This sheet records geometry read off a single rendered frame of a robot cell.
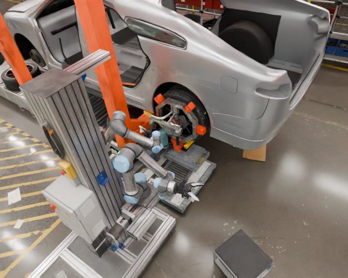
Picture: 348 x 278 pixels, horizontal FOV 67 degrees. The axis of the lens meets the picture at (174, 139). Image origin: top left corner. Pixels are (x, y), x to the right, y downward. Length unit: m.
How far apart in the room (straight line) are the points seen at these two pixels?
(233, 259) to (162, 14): 2.39
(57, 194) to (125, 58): 2.82
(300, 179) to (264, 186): 0.48
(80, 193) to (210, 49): 1.61
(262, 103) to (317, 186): 1.65
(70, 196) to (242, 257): 1.58
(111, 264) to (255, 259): 1.34
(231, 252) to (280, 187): 1.26
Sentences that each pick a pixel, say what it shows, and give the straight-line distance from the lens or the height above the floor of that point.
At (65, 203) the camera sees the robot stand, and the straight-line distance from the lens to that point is 2.05.
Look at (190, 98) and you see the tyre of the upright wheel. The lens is 2.84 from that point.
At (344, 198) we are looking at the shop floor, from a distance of 3.76.
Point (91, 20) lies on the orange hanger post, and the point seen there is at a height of 2.05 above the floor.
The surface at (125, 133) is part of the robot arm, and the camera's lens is 2.26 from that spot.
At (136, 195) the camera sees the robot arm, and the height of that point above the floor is 1.03.
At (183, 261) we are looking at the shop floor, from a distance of 2.99.
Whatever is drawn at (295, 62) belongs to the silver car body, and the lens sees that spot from 4.15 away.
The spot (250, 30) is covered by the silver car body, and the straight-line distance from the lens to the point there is 3.95.
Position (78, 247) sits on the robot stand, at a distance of 3.05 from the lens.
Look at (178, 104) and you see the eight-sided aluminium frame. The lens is 2.81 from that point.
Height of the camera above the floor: 2.78
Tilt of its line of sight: 43 degrees down
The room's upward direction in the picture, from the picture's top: 5 degrees counter-clockwise
